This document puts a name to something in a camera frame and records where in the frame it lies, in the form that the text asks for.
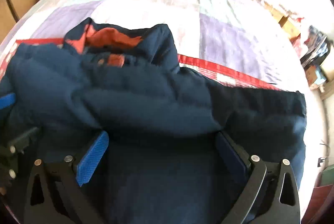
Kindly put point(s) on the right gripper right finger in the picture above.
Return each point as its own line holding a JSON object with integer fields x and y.
{"x": 270, "y": 193}

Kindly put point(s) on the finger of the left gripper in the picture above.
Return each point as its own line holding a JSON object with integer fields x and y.
{"x": 7, "y": 100}

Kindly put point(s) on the navy blue padded coat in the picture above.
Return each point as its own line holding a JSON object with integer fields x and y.
{"x": 162, "y": 164}

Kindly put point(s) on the pile of clothes and bags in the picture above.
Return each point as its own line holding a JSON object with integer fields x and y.
{"x": 320, "y": 48}

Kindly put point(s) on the dark red wooden door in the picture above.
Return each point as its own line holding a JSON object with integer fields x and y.
{"x": 320, "y": 208}

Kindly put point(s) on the red checkered quilt mat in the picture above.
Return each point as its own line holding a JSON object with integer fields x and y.
{"x": 223, "y": 75}

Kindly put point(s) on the wooden nightstand drawers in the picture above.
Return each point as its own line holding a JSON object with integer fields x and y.
{"x": 286, "y": 23}

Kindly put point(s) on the purple patchwork bed sheet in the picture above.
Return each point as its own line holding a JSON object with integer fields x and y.
{"x": 237, "y": 34}

